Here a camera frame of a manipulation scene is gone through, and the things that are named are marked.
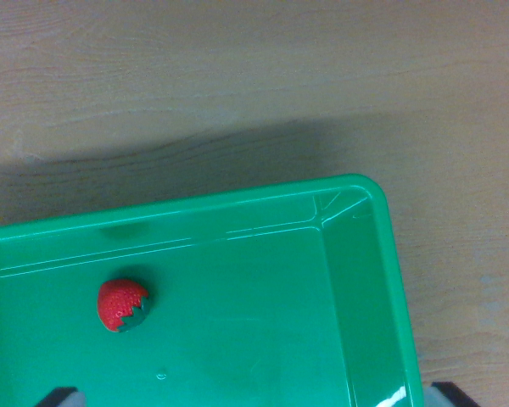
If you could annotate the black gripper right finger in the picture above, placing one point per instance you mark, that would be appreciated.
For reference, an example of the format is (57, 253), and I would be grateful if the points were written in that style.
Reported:
(447, 396)

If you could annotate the green plastic tray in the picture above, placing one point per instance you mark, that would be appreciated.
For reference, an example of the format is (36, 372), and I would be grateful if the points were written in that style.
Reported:
(258, 305)

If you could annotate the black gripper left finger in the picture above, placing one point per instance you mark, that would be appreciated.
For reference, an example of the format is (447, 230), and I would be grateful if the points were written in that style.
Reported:
(63, 397)

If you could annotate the red toy strawberry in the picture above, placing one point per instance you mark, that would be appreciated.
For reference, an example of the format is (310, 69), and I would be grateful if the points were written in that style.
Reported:
(119, 303)

